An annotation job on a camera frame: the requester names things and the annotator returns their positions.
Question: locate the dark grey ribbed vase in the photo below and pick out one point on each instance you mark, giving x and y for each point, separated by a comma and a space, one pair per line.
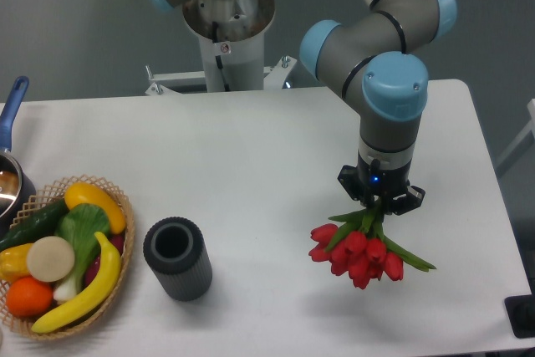
175, 250

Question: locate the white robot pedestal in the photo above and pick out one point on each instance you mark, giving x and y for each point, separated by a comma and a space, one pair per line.
231, 36

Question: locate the dark red vegetable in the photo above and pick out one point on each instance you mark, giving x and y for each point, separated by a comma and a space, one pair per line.
118, 241

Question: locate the yellow banana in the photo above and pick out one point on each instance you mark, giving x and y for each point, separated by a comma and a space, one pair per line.
89, 298

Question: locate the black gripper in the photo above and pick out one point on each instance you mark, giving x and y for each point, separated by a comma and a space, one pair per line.
373, 185

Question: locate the green bok choy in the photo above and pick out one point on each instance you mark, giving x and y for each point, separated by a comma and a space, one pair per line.
78, 228

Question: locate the yellow bell pepper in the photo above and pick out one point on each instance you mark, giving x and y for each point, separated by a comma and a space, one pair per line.
13, 263

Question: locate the white frame at right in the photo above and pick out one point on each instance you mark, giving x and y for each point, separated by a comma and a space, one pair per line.
520, 144

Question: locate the black device at table edge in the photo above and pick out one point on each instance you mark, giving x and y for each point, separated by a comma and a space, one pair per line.
520, 311

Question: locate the woven wicker basket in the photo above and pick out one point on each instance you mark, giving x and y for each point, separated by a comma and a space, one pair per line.
50, 193

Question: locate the blue handled saucepan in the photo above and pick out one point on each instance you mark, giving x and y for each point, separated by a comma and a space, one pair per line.
16, 187

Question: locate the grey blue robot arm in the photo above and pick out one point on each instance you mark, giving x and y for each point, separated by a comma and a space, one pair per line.
371, 66

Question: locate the orange fruit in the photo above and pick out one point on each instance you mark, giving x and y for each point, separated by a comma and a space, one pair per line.
28, 297

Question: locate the beige round disc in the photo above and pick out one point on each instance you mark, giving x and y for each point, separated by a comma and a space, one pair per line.
50, 259

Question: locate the red tulip bouquet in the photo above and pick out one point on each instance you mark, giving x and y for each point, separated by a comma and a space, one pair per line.
355, 244

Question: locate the green cucumber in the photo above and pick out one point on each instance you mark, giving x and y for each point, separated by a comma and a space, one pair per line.
40, 224

